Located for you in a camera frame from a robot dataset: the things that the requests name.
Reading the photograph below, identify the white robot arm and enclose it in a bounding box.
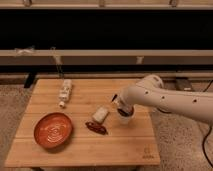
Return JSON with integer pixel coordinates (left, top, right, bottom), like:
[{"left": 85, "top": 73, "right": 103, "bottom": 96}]
[{"left": 116, "top": 75, "right": 213, "bottom": 125}]

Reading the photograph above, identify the white ceramic cup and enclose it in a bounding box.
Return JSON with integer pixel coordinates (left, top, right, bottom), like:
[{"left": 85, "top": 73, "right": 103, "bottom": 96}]
[{"left": 118, "top": 109, "right": 134, "bottom": 125}]

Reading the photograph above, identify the orange ceramic bowl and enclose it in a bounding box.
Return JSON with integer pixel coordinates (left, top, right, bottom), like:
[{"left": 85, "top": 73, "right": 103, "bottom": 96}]
[{"left": 34, "top": 112, "right": 73, "bottom": 149}]

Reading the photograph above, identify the white plastic bottle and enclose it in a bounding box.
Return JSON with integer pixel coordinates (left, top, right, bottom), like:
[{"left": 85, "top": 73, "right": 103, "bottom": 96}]
[{"left": 59, "top": 79, "right": 72, "bottom": 108}]

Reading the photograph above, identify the dark red snack packet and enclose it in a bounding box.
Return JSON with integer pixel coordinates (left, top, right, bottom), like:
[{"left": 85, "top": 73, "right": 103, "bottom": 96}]
[{"left": 85, "top": 122, "right": 107, "bottom": 135}]

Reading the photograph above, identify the black cable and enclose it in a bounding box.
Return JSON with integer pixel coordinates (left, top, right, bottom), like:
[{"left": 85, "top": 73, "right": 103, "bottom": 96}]
[{"left": 201, "top": 79, "right": 213, "bottom": 169}]

